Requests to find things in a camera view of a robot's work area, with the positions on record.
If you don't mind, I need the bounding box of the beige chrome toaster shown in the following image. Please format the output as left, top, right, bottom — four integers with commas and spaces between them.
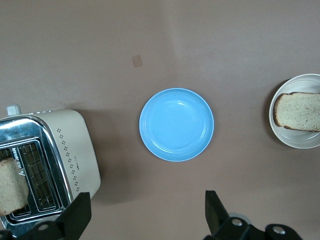
0, 103, 102, 238

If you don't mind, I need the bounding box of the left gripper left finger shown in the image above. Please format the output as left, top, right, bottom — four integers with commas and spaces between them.
0, 191, 92, 240

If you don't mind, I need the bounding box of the bread slice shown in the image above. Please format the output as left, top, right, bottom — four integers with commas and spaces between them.
273, 91, 320, 133
0, 156, 30, 216

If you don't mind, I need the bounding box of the blue plate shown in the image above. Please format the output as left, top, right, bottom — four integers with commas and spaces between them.
138, 87, 215, 163

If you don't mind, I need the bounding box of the small brown tape patch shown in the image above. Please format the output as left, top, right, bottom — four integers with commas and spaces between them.
131, 54, 144, 68

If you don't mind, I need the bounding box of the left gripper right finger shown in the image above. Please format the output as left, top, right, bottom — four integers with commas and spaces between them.
203, 190, 305, 240

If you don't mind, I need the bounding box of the beige plate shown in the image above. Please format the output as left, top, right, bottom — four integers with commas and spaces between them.
268, 73, 320, 150

